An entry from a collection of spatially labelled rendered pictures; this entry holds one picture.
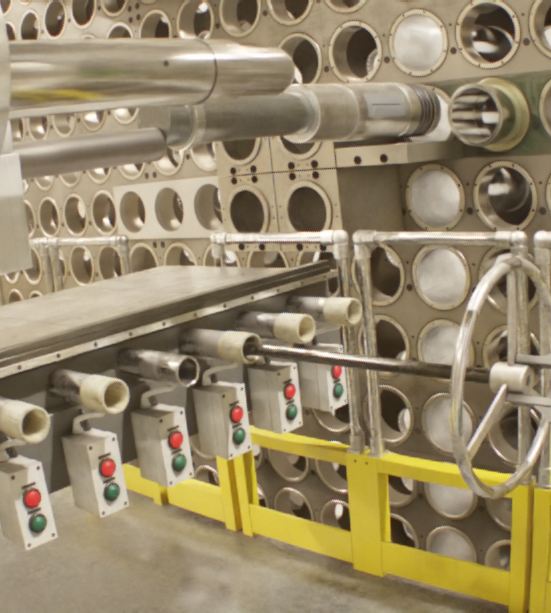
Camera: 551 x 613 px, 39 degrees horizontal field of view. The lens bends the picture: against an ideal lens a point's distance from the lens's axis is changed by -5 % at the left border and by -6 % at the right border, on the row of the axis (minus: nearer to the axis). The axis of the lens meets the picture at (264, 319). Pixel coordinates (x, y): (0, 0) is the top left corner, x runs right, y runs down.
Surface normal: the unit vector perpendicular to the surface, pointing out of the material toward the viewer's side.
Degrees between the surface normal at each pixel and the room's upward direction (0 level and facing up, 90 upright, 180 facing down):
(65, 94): 124
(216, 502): 90
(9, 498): 90
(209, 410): 90
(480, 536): 90
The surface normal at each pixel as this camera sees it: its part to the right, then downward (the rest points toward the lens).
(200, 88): 0.62, 0.69
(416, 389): -0.68, 0.22
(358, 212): 0.73, 0.06
